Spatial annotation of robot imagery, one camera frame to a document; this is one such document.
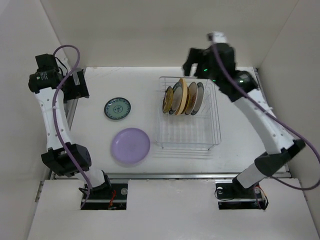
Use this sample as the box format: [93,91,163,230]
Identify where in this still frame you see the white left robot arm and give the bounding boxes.
[28,54,112,199]

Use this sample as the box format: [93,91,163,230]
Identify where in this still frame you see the beige yellow plate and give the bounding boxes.
[174,78,188,115]

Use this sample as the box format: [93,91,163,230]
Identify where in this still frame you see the aluminium table edge rail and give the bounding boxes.
[253,67,292,173]

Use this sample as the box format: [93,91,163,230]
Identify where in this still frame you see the white wire dish rack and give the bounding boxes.
[156,76,221,151]

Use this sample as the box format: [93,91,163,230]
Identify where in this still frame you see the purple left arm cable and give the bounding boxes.
[52,44,91,208]

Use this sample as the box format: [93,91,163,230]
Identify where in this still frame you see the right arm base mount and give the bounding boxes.
[214,181,269,211]

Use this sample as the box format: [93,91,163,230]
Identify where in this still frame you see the white plate orange sunburst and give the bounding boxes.
[184,82,198,115]

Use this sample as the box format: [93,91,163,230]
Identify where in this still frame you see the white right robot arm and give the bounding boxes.
[182,43,306,197]

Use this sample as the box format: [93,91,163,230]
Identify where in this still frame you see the teal patterned plate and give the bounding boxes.
[103,97,132,121]

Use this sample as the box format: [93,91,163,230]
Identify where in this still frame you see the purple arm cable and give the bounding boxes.
[211,42,320,191]
[52,44,91,208]

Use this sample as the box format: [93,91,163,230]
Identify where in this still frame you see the dark yellow patterned plate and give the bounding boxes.
[162,86,174,114]

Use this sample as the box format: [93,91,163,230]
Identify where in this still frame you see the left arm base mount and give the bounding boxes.
[79,181,128,211]

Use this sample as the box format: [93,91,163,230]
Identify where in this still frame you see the purple plastic plate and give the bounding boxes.
[111,127,151,165]

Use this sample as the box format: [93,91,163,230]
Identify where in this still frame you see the white plate dark lettered rim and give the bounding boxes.
[169,81,183,115]

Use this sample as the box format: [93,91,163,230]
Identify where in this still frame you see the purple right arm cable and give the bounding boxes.
[211,42,320,191]

